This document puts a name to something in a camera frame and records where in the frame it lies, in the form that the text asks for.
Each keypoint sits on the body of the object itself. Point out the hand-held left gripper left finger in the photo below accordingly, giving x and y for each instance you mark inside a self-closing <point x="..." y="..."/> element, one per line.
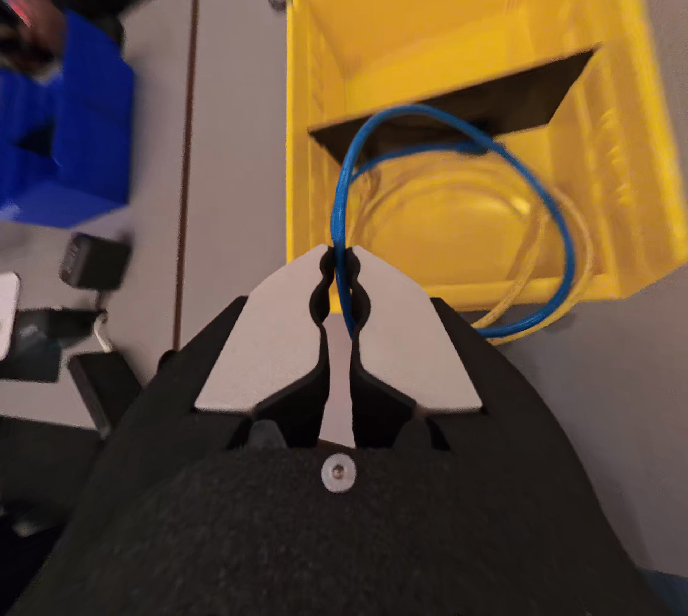
<point x="263" y="352"/>

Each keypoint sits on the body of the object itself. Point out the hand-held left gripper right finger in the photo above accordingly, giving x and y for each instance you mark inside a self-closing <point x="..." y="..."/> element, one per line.
<point x="419" y="352"/>

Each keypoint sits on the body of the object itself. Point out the blue plastic bin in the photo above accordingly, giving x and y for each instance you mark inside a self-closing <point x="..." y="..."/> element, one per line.
<point x="91" y="142"/>

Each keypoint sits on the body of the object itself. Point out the yellow plastic bin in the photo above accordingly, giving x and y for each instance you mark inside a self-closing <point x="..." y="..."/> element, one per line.
<point x="430" y="8"/>

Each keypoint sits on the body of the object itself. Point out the flat black box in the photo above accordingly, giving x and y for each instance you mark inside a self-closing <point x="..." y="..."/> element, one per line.
<point x="102" y="390"/>

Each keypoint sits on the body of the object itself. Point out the black power adapter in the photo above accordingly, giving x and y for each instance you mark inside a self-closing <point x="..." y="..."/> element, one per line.
<point x="97" y="261"/>

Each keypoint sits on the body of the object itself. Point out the small black box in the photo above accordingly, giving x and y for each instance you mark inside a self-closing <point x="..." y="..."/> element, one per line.
<point x="43" y="341"/>

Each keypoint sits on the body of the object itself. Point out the white rounded device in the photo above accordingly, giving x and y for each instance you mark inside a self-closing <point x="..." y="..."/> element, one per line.
<point x="8" y="315"/>

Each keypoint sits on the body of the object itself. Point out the black bin divider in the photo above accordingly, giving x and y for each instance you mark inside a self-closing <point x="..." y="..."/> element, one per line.
<point x="527" y="99"/>

